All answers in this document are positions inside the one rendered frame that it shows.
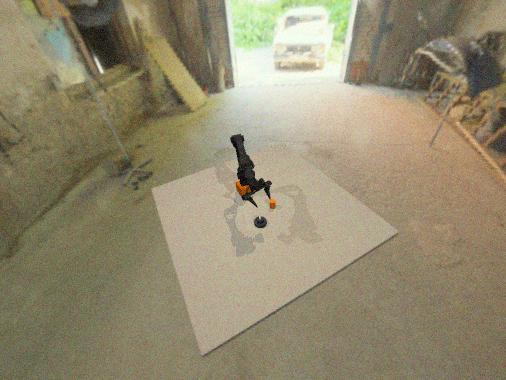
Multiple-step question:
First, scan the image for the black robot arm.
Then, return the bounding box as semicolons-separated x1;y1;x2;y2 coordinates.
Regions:
230;134;265;191

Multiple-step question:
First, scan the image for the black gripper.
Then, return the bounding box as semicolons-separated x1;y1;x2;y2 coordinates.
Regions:
242;178;272;207

